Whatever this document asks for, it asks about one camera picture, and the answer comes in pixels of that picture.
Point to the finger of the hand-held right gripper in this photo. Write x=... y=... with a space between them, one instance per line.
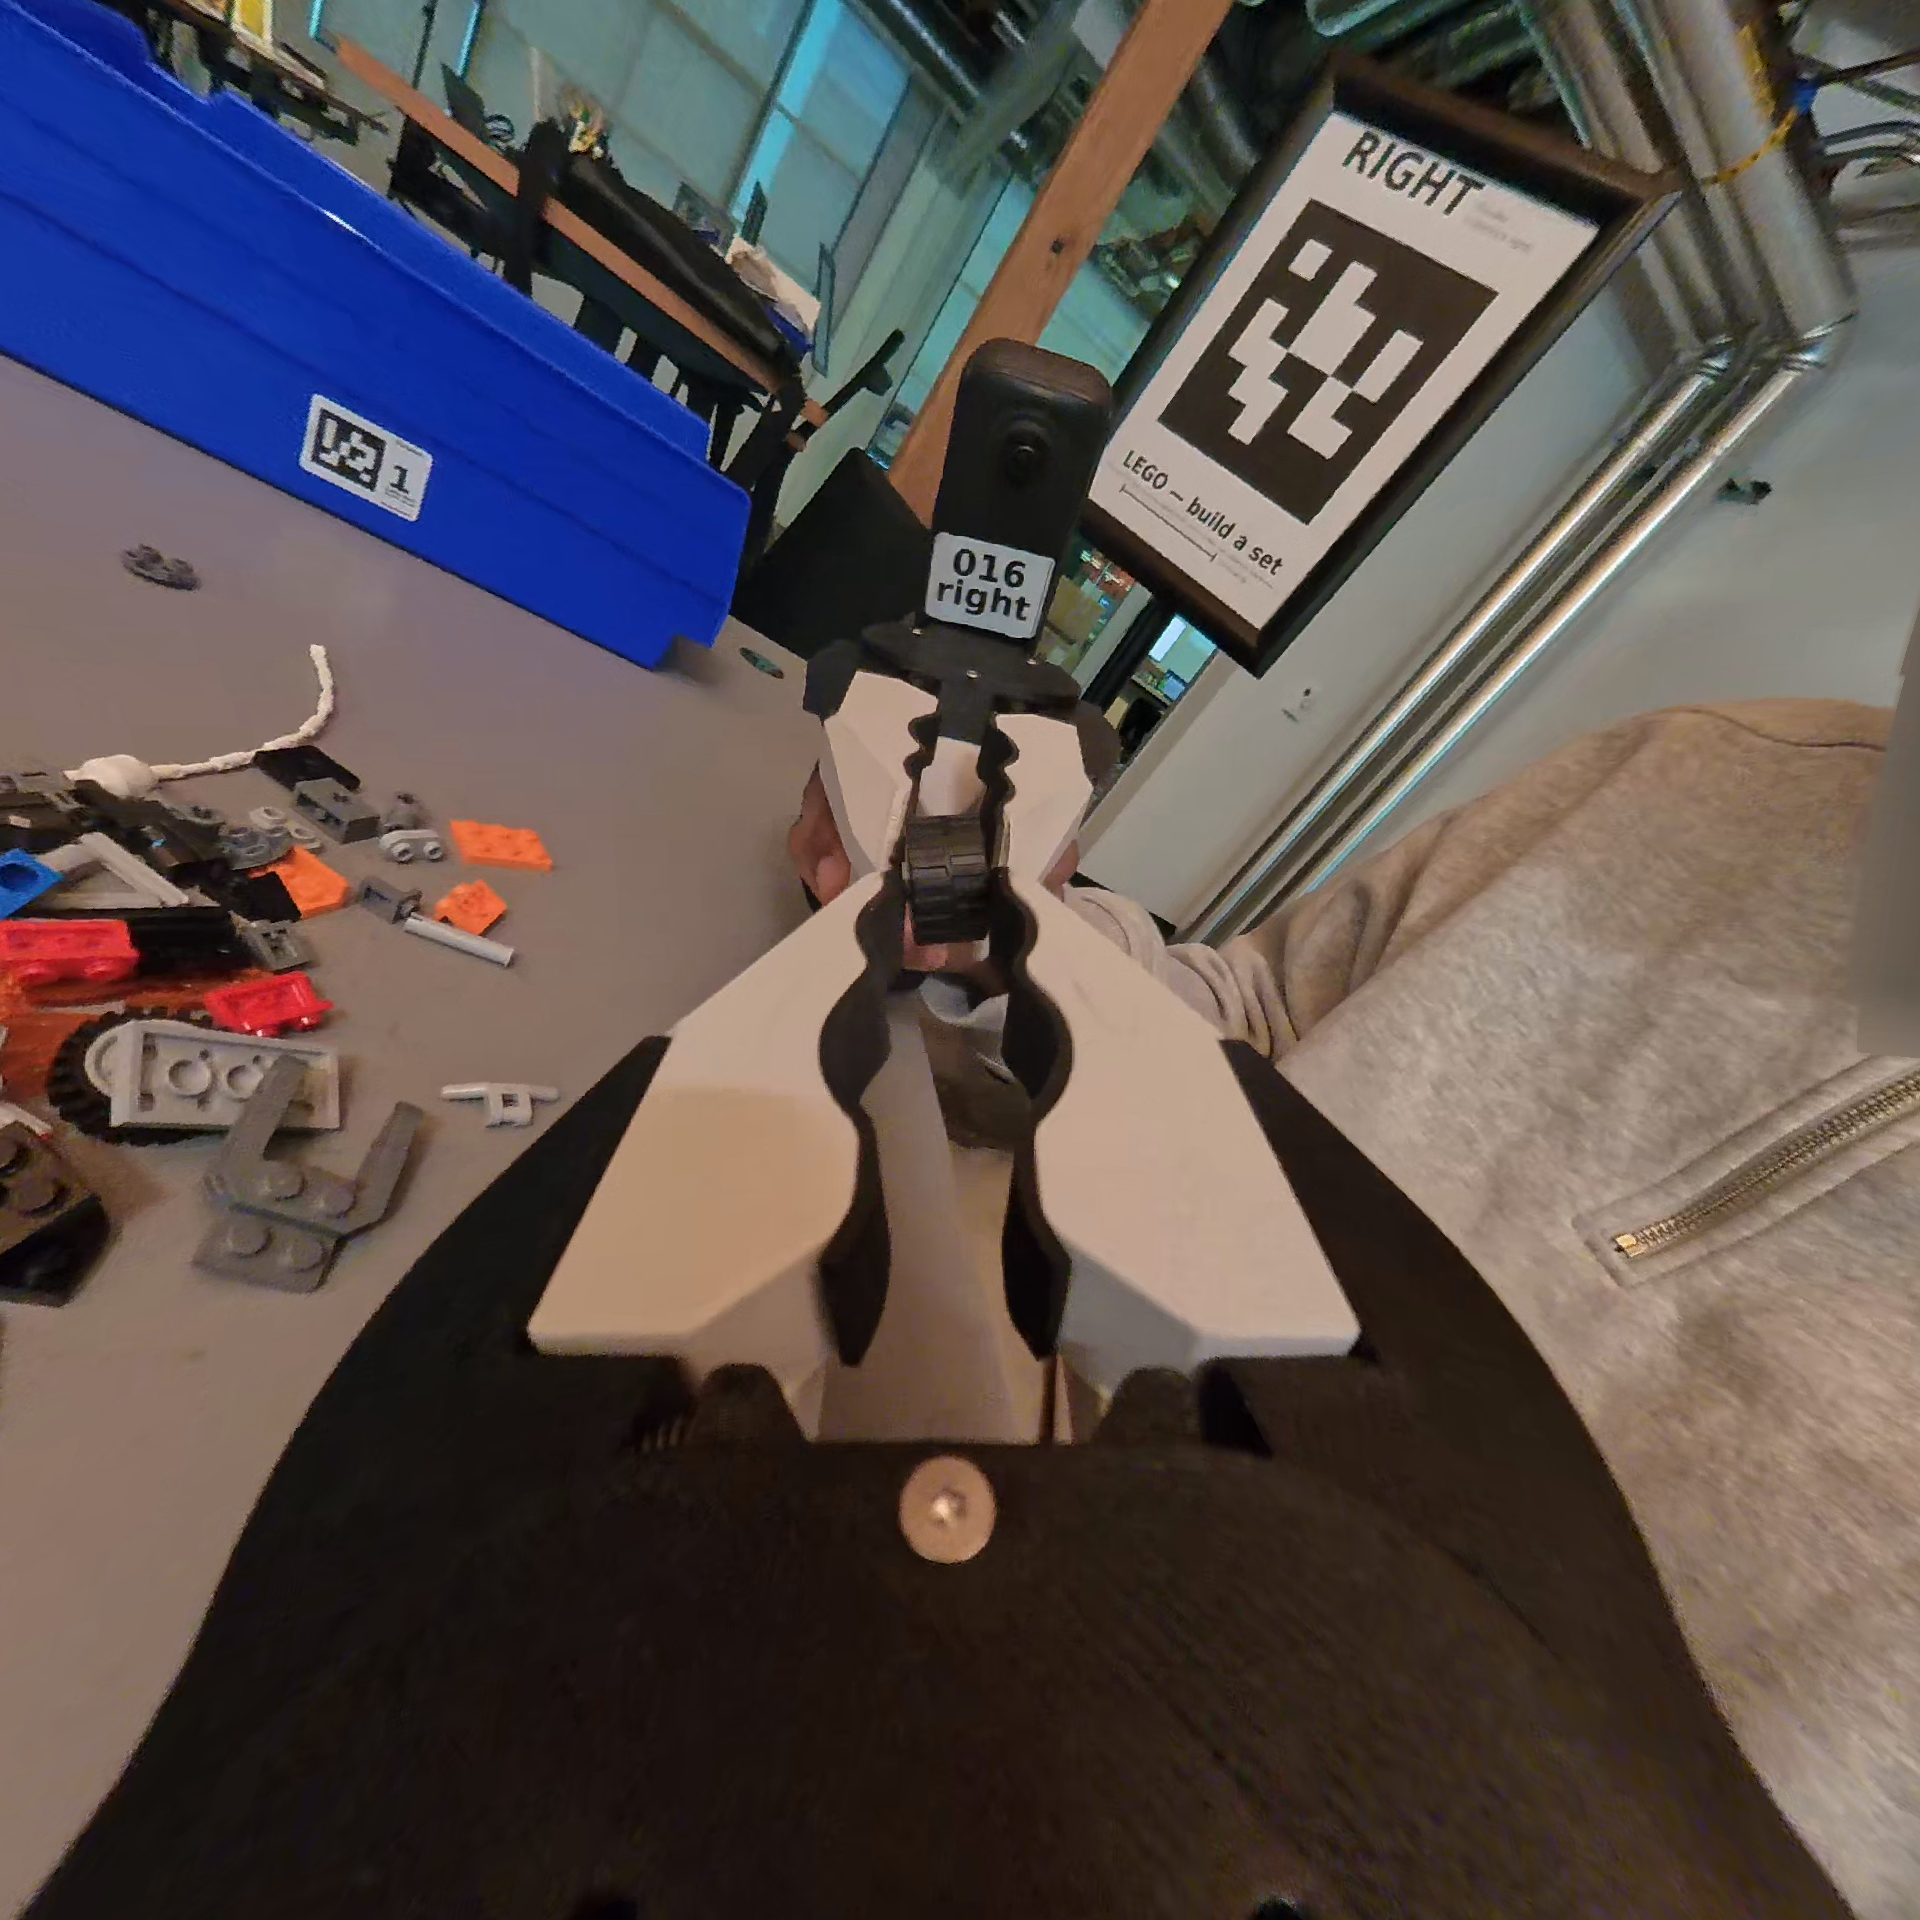
x=874 y=780
x=1042 y=800

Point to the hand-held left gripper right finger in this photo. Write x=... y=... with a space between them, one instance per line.
x=1203 y=1199

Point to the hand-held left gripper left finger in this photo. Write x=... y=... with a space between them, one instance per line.
x=708 y=1185

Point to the black lego tyre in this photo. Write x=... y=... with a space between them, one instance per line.
x=955 y=874

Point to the person's right forearm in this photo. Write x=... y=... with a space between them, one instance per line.
x=1347 y=931

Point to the pile of lego pieces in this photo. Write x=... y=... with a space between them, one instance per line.
x=193 y=1079

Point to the small black round lego part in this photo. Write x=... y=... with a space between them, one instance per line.
x=161 y=563

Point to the person's right hand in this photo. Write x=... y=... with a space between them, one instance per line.
x=821 y=854

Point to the black chair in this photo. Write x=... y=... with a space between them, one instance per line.
x=842 y=553

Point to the framed marker poster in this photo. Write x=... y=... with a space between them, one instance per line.
x=1347 y=346

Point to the wooden background table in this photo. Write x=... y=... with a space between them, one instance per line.
x=661 y=282

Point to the person's grey clothing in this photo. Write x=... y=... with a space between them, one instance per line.
x=1728 y=1426

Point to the blue plastic storage bin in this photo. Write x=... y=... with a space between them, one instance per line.
x=373 y=346

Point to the wooden post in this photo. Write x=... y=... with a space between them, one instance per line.
x=1078 y=196

